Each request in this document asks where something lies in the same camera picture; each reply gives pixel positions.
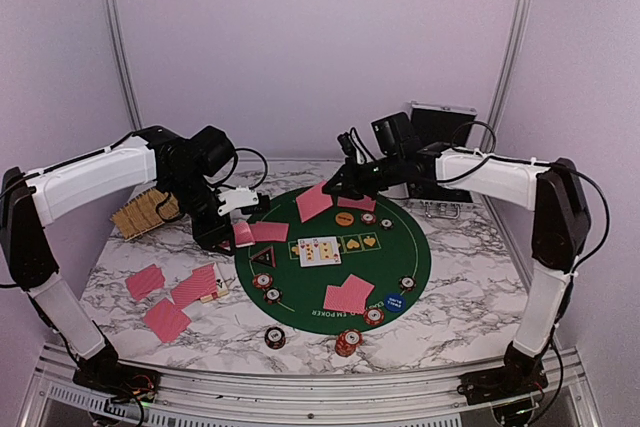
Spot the red card pile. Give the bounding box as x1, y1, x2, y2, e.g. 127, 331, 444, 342
143, 299, 191, 343
125, 264, 165, 302

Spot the aluminium poker chip case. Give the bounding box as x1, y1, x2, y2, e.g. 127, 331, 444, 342
404, 101, 478, 219

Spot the round green poker mat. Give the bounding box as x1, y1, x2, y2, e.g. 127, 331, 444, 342
235, 189, 432, 335

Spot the red card pile front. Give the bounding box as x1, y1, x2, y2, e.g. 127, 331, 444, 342
143, 299, 191, 343

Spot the red poker chip stack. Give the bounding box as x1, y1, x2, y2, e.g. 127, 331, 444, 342
335, 329, 363, 357

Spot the nine of hearts card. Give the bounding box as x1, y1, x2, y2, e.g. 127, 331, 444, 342
298, 238, 320, 268

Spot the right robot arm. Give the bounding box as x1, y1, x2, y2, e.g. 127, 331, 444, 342
322, 113, 591, 395

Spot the aluminium frame post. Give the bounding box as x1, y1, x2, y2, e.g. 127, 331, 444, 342
103, 0, 144, 131
486, 0, 532, 133

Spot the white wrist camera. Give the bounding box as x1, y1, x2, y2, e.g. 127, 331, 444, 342
337, 131, 366, 164
217, 187, 271, 216

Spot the woven bamboo tray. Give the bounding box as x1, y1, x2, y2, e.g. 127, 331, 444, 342
111, 188, 180, 240

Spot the right aluminium frame post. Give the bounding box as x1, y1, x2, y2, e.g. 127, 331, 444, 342
486, 0, 532, 133

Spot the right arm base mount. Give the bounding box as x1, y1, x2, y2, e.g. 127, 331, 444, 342
457, 367, 549, 405

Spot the left aluminium frame post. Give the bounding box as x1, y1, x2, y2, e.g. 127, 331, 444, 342
103, 0, 144, 131

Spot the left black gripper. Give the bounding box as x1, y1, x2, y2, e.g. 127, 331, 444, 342
163, 169, 236, 255

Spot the red playing card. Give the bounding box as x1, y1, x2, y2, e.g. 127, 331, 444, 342
233, 220, 256, 248

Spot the orange big blind button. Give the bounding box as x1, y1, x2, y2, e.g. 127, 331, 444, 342
335, 211, 355, 227

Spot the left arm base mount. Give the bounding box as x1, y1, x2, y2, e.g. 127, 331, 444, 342
73, 365, 161, 400

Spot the red playing card deck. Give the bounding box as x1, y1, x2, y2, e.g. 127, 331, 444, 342
171, 264, 217, 309

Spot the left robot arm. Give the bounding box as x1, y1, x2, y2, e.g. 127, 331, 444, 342
1, 126, 236, 392

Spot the front aluminium rail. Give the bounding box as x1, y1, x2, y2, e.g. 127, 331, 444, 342
29, 341, 596, 427

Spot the black poker chip stack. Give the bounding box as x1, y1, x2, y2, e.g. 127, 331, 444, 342
264, 327, 286, 350

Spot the blue small blind button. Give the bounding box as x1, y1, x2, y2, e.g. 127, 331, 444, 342
384, 293, 406, 313

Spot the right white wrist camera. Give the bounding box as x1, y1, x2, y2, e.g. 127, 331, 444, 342
337, 131, 366, 164

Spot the black triangular dealer button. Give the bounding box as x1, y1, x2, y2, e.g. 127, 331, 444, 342
250, 245, 277, 268

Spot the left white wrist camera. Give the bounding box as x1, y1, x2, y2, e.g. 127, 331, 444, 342
217, 187, 271, 216

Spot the red card aloft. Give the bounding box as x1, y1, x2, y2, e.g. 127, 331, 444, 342
296, 181, 333, 223

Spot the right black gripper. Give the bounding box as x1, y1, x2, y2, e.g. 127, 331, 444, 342
321, 154, 402, 201

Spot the playing card box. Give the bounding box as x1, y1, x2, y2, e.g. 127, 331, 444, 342
200, 265, 229, 304

